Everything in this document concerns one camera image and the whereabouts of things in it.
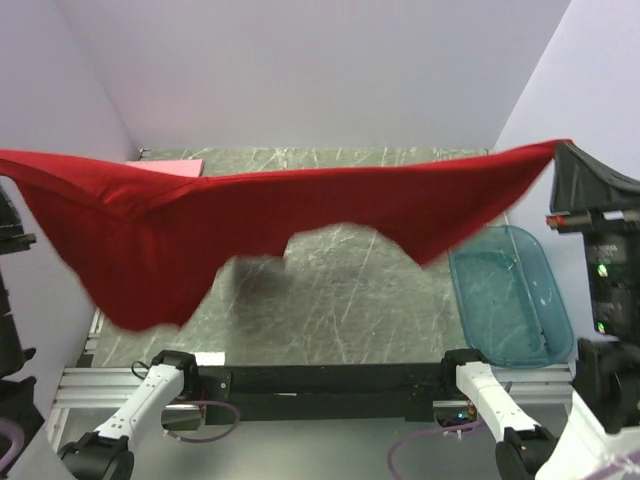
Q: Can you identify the red t shirt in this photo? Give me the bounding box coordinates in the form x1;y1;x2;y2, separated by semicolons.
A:
1;140;558;332

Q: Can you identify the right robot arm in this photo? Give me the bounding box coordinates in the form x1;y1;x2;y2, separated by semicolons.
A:
442;141;639;479

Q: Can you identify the teal transparent plastic bin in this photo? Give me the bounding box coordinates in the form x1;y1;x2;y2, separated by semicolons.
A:
448;224;574;369

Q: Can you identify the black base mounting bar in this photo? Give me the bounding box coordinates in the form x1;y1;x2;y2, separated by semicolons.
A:
199;363;456;422

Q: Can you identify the folded pink t shirt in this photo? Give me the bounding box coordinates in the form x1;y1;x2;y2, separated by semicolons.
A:
127;159;203;178

